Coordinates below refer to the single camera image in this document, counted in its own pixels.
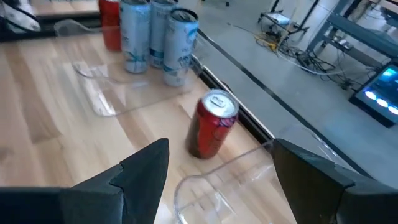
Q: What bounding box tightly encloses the black floor monitor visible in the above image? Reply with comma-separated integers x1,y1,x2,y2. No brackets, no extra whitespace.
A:
348,63,398,129

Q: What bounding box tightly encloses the low black equipment cart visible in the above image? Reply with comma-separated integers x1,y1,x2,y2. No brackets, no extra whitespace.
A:
257,11,310,35

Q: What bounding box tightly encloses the white Celsius can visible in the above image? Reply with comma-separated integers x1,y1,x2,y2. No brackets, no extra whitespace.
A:
162,8,200,88
149,0,178,69
119,0,152,75

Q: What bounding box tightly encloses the red Coke Zero can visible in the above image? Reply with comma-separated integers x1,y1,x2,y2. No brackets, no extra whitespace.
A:
185,88,240,161
98,0,123,53

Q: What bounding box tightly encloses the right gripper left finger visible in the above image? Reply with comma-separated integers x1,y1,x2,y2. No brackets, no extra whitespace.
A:
0,138,170,224

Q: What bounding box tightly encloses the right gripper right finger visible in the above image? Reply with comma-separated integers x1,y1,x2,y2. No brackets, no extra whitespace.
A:
272,139,398,224

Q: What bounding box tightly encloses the white floor cable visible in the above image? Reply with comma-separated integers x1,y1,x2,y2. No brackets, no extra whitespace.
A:
276,49,346,77

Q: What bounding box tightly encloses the clear plastic bin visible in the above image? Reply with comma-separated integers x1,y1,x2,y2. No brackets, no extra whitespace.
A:
54,18,208,118
173,123,358,224

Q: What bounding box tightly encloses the yellow floor cable coil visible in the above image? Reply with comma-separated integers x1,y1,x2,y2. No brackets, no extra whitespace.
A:
253,32,282,52

